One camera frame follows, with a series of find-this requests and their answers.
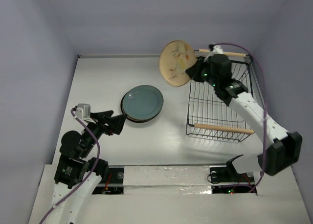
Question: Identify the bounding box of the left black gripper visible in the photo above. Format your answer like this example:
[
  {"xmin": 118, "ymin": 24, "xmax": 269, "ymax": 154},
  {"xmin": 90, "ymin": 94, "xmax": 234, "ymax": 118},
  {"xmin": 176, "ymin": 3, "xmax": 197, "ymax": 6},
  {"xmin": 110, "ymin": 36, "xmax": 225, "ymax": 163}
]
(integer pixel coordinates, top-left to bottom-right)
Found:
[{"xmin": 80, "ymin": 109, "xmax": 127, "ymax": 156}]

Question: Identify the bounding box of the brown rimmed cream plate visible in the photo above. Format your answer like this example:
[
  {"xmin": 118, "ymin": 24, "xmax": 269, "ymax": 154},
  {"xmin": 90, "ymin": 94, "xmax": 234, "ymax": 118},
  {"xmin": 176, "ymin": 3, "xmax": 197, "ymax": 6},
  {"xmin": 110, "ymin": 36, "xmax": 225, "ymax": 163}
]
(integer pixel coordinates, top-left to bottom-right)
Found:
[{"xmin": 120, "ymin": 105, "xmax": 158, "ymax": 123}]

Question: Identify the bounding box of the beige wooden plate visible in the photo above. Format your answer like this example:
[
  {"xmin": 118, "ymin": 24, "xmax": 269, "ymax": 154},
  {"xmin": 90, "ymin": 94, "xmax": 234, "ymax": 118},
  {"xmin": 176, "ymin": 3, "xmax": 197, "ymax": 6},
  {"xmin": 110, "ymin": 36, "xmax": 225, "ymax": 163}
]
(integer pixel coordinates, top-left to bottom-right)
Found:
[{"xmin": 159, "ymin": 40, "xmax": 197, "ymax": 87}]

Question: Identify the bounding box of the teal glazed plate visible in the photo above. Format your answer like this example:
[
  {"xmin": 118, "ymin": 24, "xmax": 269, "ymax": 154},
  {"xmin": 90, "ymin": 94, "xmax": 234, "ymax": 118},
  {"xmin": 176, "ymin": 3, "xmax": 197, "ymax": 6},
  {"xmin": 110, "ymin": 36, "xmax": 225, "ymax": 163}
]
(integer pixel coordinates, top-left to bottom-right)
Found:
[{"xmin": 121, "ymin": 85, "xmax": 164, "ymax": 120}]

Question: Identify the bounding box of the black wire dish rack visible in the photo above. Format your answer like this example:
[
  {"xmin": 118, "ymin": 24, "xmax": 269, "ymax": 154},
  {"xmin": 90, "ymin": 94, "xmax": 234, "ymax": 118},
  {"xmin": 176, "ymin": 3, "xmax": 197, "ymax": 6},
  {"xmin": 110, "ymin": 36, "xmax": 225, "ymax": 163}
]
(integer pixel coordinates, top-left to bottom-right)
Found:
[{"xmin": 185, "ymin": 48, "xmax": 266, "ymax": 143}]

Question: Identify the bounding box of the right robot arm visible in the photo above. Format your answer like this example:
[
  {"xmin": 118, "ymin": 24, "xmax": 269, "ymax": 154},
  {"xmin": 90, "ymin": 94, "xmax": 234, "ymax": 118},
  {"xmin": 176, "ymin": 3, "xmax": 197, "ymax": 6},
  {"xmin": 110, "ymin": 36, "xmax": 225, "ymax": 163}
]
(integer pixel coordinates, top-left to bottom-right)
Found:
[{"xmin": 185, "ymin": 54, "xmax": 303, "ymax": 181}]

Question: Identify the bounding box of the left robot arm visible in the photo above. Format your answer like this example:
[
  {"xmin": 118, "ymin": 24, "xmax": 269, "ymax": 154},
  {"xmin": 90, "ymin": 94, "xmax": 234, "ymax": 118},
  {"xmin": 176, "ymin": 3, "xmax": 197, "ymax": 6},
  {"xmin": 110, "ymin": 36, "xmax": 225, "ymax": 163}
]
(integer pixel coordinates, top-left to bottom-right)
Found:
[{"xmin": 40, "ymin": 104, "xmax": 127, "ymax": 224}]

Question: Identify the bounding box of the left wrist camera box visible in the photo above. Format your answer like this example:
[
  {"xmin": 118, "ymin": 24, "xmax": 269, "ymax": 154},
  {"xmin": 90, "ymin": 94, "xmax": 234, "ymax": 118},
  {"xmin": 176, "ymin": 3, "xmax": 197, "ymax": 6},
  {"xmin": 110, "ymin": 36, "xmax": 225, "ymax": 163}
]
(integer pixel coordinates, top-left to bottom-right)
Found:
[{"xmin": 74, "ymin": 103, "xmax": 92, "ymax": 122}]

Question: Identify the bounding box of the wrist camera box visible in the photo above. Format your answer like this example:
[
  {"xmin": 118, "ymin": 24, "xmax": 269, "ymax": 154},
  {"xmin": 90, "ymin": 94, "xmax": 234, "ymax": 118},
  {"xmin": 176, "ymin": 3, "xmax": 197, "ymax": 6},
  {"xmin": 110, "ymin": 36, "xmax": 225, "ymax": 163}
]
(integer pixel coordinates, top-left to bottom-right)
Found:
[
  {"xmin": 74, "ymin": 103, "xmax": 92, "ymax": 122},
  {"xmin": 204, "ymin": 45, "xmax": 224, "ymax": 62}
]

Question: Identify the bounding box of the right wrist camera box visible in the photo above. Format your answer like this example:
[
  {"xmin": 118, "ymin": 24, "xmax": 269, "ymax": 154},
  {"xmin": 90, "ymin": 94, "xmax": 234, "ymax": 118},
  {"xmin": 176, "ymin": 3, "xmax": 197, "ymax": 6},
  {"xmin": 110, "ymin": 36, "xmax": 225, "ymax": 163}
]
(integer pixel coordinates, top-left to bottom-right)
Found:
[{"xmin": 204, "ymin": 45, "xmax": 224, "ymax": 62}]

